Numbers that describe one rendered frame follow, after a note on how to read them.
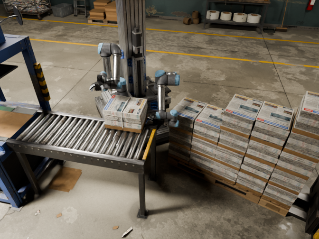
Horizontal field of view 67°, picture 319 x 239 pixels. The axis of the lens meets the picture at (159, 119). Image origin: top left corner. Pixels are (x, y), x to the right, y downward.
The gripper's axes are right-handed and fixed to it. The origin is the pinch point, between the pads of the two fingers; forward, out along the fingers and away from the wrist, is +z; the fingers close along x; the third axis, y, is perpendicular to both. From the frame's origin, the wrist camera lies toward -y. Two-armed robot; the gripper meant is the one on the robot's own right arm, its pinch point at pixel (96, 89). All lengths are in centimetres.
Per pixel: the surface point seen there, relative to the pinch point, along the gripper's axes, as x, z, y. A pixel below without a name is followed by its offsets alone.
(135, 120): -38.5, 9.1, 22.2
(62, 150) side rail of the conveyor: 23, 35, 47
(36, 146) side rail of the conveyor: 48, 30, 51
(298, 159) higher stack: -187, 41, 18
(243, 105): -141, -4, -2
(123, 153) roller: -32, 38, 40
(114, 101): -15.7, -11.2, 18.2
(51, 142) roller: 37, 24, 50
